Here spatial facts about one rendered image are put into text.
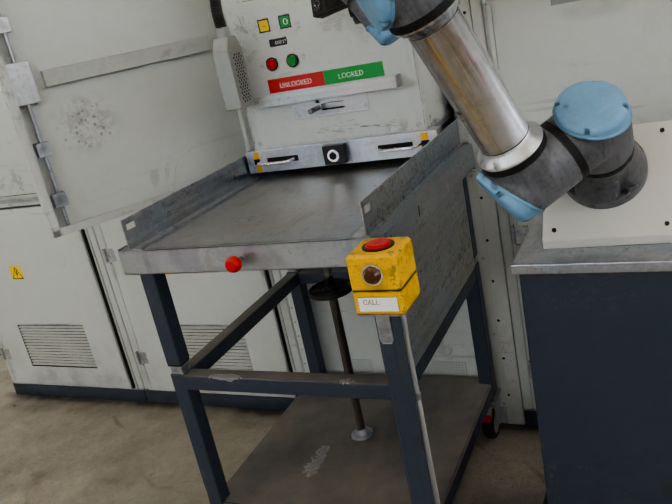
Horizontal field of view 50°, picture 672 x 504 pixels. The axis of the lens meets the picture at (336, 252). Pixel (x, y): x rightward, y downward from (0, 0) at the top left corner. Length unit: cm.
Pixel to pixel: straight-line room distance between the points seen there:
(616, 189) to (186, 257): 84
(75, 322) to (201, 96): 113
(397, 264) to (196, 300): 149
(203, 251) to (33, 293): 154
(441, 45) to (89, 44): 114
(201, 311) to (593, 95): 159
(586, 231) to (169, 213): 91
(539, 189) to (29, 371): 241
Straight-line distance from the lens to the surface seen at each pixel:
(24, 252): 290
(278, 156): 195
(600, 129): 123
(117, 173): 203
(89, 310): 280
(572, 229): 140
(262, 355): 243
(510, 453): 214
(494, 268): 202
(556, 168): 123
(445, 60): 110
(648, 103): 183
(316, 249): 136
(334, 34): 183
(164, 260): 157
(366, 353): 227
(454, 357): 218
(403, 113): 180
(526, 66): 184
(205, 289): 243
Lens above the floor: 125
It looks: 18 degrees down
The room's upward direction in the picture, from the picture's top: 12 degrees counter-clockwise
